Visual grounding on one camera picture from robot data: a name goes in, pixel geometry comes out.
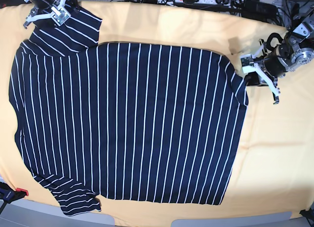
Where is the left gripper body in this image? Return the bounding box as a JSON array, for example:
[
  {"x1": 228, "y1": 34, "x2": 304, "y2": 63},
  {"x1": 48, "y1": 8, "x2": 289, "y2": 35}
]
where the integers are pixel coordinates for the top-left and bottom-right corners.
[{"x1": 256, "y1": 46, "x2": 287, "y2": 86}]

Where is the navy white striped T-shirt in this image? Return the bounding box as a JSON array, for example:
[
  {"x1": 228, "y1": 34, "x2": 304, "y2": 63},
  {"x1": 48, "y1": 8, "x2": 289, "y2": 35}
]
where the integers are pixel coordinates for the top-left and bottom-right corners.
[{"x1": 9, "y1": 9, "x2": 248, "y2": 216}]

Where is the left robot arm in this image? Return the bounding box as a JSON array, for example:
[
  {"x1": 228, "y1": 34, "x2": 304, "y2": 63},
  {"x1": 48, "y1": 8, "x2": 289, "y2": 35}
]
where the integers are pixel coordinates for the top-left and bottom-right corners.
[{"x1": 240, "y1": 7, "x2": 314, "y2": 86}]

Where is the black power adapter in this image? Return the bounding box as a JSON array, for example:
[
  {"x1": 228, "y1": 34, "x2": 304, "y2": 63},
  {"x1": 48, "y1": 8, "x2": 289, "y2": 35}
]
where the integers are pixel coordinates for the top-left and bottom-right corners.
[{"x1": 242, "y1": 0, "x2": 277, "y2": 18}]

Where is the yellow tablecloth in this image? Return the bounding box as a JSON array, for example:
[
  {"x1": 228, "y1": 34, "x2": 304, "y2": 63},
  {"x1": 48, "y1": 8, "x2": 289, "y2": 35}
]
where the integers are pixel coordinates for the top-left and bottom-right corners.
[{"x1": 0, "y1": 1, "x2": 314, "y2": 227}]

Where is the black clamp right corner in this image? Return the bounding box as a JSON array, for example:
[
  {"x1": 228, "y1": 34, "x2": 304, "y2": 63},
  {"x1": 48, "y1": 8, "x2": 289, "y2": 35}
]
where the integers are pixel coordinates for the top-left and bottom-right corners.
[{"x1": 299, "y1": 208, "x2": 314, "y2": 227}]

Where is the red black clamp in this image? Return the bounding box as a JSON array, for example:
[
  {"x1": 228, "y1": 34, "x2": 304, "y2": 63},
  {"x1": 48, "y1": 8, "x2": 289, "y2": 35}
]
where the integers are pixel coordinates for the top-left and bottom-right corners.
[{"x1": 0, "y1": 182, "x2": 28, "y2": 203}]

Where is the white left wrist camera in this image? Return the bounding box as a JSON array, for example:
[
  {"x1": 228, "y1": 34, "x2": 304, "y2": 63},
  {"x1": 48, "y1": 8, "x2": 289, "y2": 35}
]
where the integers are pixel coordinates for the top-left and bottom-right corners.
[{"x1": 240, "y1": 54, "x2": 255, "y2": 74}]

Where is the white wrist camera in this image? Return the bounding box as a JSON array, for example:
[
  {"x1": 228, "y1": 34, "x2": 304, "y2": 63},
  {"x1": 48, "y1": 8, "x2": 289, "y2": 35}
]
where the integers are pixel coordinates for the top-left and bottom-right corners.
[
  {"x1": 51, "y1": 6, "x2": 71, "y2": 26},
  {"x1": 240, "y1": 54, "x2": 255, "y2": 74}
]

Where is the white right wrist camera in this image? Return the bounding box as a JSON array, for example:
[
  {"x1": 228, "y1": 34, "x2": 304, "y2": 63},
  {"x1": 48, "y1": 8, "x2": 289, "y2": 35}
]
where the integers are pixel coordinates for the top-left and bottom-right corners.
[{"x1": 51, "y1": 6, "x2": 71, "y2": 26}]

